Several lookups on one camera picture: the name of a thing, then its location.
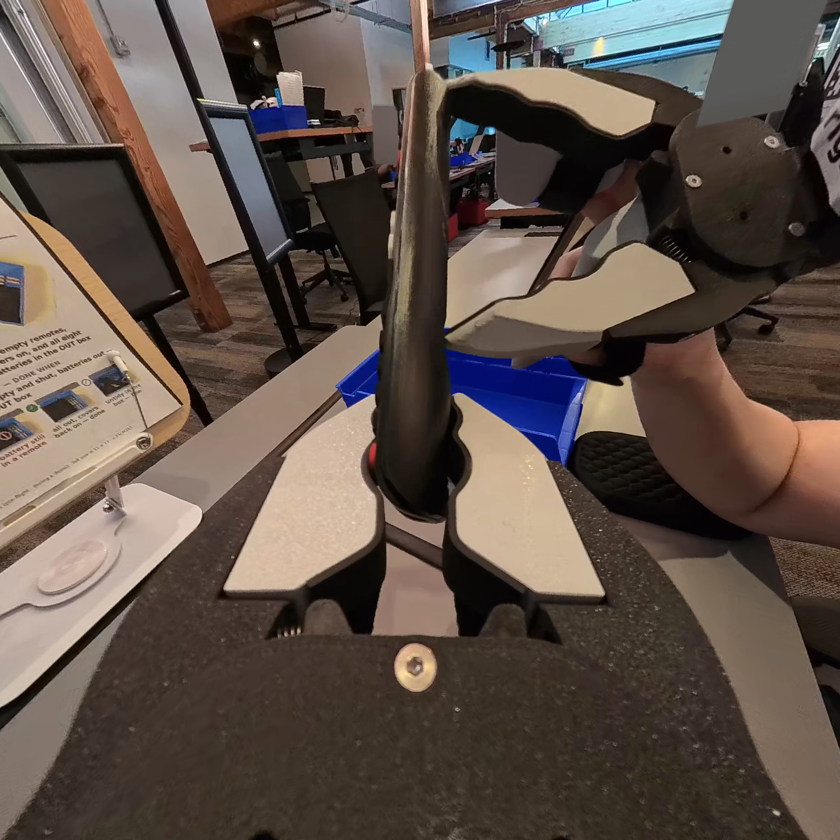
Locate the instruction sheet on stand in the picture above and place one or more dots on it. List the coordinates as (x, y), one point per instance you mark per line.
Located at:
(66, 394)

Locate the black floor sign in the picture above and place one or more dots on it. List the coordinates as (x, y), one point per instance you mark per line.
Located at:
(105, 223)

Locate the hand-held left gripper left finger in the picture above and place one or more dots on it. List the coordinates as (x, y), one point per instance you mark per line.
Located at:
(295, 538)

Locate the red bin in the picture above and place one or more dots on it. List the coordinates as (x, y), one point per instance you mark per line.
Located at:
(471, 211)

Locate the wooden pillar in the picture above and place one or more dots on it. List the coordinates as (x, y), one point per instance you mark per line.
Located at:
(131, 145)

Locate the black display panel stand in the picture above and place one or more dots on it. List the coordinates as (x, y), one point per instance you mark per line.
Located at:
(250, 177)

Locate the wooden background desk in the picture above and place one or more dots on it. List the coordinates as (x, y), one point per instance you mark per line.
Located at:
(315, 134)

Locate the person's right hand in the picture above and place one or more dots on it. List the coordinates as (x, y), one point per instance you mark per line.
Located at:
(607, 204)

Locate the blue storage box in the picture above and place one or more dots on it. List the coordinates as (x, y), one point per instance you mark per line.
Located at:
(278, 118)
(466, 159)

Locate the person's right forearm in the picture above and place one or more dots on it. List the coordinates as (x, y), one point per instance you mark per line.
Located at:
(735, 446)

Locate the black remote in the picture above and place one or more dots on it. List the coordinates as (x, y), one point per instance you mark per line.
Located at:
(418, 328)

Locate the black office chair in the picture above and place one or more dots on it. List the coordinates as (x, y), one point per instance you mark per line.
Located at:
(355, 230)
(748, 322)

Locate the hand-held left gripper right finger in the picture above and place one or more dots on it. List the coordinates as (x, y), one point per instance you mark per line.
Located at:
(525, 525)

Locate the blue plastic bin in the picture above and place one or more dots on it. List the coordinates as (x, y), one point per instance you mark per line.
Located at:
(525, 394)

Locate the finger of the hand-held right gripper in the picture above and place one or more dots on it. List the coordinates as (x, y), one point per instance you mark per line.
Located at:
(591, 309)
(565, 105)

